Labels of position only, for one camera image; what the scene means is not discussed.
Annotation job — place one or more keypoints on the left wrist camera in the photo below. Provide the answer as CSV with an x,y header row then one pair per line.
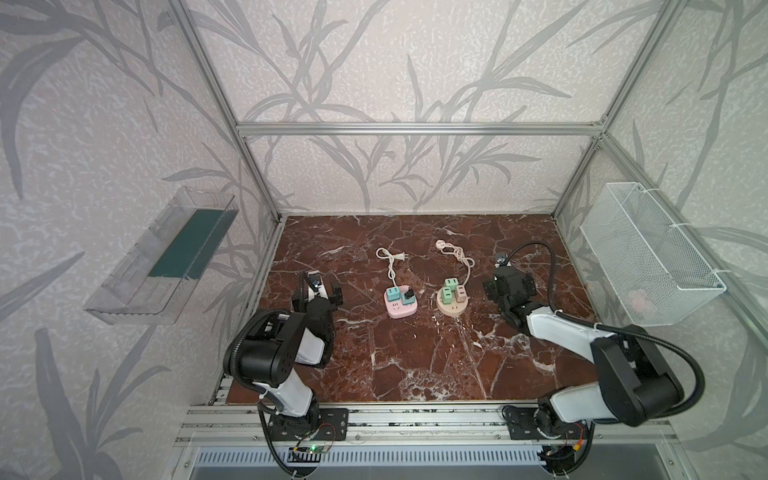
x,y
315,285

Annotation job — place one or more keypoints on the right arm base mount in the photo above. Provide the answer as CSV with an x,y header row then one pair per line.
x,y
534,423

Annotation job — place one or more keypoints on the beige pink charger cube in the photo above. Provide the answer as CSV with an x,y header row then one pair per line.
x,y
461,294

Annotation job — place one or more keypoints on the beige round power strip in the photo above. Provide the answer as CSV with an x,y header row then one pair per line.
x,y
453,310

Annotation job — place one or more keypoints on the aluminium cage frame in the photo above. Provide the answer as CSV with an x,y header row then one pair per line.
x,y
407,142

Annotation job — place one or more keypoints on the light green charger cube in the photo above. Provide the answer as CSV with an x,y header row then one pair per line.
x,y
451,283

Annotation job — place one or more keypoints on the mint green charger cube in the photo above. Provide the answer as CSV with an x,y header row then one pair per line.
x,y
447,295

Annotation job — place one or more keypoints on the white wire mesh basket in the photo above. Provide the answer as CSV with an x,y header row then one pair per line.
x,y
639,246

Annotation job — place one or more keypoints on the teal charger cube with cable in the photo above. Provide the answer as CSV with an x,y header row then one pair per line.
x,y
408,296

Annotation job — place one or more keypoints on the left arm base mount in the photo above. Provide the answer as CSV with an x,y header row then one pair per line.
x,y
320,423

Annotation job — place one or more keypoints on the clear plastic wall bin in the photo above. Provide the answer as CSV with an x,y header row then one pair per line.
x,y
157,277

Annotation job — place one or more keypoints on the pink square power strip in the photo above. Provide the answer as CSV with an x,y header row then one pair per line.
x,y
396,310

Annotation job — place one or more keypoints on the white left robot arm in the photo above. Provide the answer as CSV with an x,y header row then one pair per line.
x,y
262,356

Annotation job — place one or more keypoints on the pink object in basket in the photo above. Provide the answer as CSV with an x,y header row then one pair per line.
x,y
641,303

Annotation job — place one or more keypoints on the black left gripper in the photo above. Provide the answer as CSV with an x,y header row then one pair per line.
x,y
318,294

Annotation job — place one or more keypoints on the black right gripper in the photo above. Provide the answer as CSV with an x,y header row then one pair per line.
x,y
510,285

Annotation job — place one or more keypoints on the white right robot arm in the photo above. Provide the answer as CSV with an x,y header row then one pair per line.
x,y
634,381

